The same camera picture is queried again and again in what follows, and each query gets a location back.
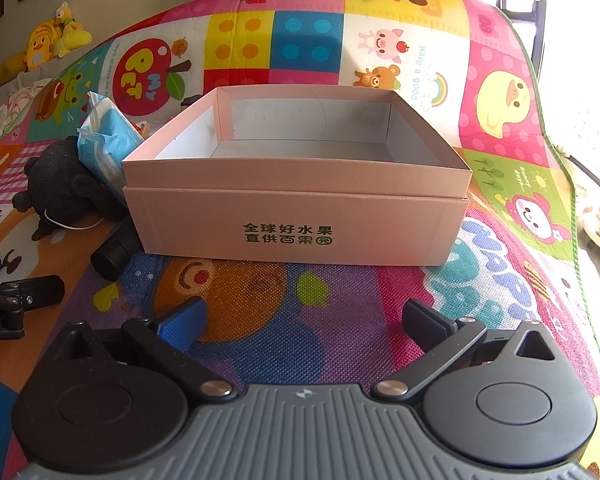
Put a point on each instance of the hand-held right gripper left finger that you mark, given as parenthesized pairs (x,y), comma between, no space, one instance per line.
(185,320)

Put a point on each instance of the yellow duck plush toy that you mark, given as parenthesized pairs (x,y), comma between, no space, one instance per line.
(42,42)

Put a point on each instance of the black cylinder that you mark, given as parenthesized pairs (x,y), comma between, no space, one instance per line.
(112,255)

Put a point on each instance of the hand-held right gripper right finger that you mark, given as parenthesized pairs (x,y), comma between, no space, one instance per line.
(427,322)

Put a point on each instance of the yellow green plush toy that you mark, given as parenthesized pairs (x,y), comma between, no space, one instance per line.
(72,32)

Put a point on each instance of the pink white clothing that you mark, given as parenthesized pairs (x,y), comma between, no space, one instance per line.
(20,102)

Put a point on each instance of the colourful cartoon play mat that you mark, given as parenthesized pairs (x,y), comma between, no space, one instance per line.
(330,285)

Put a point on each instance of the pink cardboard box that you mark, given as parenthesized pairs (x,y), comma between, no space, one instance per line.
(280,200)

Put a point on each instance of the yellow plush pillow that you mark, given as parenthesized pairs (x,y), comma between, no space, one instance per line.
(0,72)

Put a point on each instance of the black plush toy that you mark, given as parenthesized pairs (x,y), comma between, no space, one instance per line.
(60,175)

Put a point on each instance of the blue tissue packet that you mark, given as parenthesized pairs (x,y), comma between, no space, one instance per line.
(107,135)

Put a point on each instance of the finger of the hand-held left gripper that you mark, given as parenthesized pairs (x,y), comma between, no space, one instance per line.
(40,290)

